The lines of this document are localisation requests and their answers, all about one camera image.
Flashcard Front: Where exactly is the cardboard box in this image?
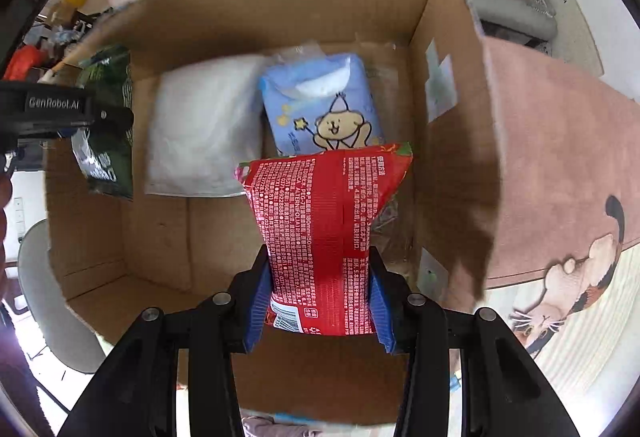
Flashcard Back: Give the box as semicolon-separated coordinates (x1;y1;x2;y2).
44;0;513;428

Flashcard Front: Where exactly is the green packet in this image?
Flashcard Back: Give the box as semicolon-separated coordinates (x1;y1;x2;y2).
71;44;135;202

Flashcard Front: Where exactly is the blue bear print tissue packet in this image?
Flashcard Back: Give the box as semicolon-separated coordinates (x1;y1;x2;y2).
258;53;386;156

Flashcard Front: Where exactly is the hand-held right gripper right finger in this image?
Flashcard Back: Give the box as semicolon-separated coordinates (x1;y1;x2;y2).
368;248;582;437

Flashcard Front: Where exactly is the red tissue packet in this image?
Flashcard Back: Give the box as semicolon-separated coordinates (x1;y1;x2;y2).
235;142;414;337

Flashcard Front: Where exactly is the pink cat print rug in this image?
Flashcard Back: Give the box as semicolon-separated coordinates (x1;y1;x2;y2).
482;37;640;410

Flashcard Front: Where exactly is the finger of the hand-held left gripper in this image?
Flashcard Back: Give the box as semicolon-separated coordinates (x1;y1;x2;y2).
92;104;135;134

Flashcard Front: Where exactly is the orange bag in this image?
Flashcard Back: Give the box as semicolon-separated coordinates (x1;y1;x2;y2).
4;44;42;82

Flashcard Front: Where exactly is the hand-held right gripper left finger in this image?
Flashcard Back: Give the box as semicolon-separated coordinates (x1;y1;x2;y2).
59;244;272;437

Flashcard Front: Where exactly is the grey chair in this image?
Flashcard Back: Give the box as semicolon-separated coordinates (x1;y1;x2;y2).
17;219;107;374

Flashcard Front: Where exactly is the white soft packet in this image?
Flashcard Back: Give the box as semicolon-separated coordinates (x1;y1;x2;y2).
145;56;268;198

